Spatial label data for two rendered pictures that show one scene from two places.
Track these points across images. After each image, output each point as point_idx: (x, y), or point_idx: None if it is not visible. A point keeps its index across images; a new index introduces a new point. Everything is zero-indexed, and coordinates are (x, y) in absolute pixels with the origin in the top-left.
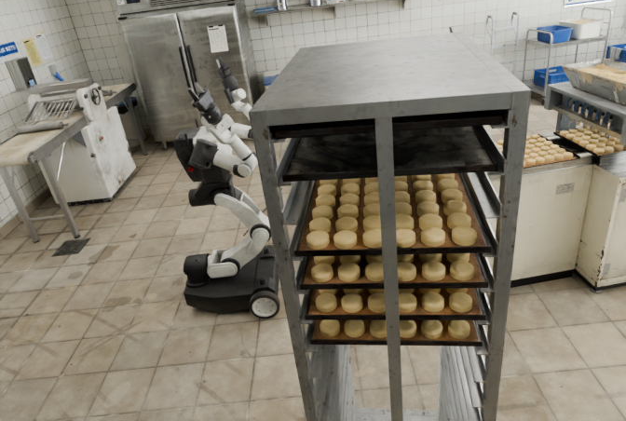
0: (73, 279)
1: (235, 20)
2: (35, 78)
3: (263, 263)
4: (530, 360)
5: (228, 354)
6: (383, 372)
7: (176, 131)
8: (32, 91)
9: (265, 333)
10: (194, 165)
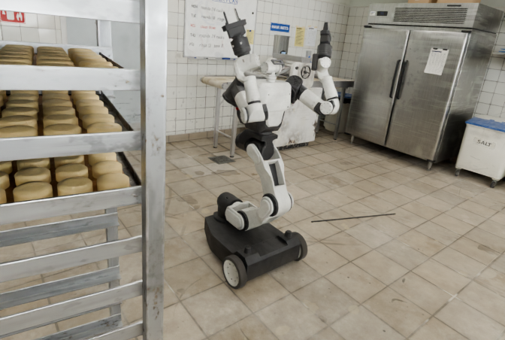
0: (195, 174)
1: (462, 47)
2: (291, 54)
3: (273, 241)
4: None
5: (173, 281)
6: None
7: (363, 131)
8: (273, 56)
9: (211, 295)
10: (222, 95)
